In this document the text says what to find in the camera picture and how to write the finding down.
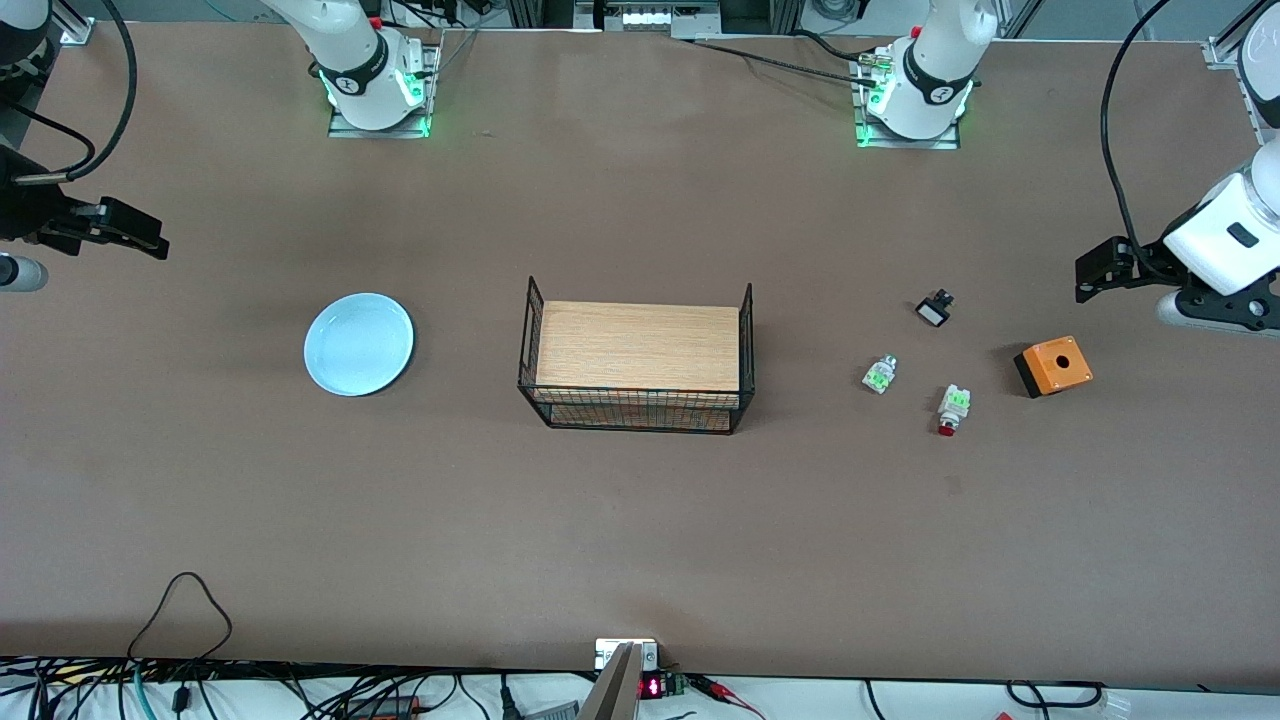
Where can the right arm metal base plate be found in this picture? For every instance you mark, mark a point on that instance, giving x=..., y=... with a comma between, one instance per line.
x=340, y=128

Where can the light blue plate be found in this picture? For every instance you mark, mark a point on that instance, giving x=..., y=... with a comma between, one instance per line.
x=359, y=344

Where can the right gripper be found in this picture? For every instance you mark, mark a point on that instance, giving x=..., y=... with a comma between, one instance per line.
x=28, y=213

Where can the orange button enclosure box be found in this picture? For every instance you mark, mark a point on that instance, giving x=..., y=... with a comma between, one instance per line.
x=1055, y=365

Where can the red digit display module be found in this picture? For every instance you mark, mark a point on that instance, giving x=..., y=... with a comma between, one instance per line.
x=655, y=686

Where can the green push button switch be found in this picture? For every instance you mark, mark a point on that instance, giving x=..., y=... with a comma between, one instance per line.
x=879, y=375

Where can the red black clip leads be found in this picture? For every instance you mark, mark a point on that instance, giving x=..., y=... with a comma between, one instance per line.
x=725, y=692

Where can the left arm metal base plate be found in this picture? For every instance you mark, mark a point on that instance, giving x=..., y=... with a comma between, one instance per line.
x=905, y=143

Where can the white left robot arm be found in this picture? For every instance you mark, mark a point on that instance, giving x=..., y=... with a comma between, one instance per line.
x=930, y=80

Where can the black power adapter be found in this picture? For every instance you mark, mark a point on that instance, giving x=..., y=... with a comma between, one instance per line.
x=385, y=708

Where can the grey metal camera bracket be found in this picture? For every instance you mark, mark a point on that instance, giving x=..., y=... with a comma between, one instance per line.
x=618, y=680

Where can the black push button switch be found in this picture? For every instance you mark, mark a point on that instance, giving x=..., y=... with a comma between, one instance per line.
x=934, y=310

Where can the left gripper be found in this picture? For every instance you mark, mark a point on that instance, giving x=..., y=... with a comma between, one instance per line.
x=1146, y=263

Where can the aluminium corner bracket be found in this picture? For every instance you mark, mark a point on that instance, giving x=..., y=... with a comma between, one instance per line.
x=75, y=22
x=1225, y=52

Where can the red push button switch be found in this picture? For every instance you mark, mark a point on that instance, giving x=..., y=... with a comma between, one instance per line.
x=954, y=404

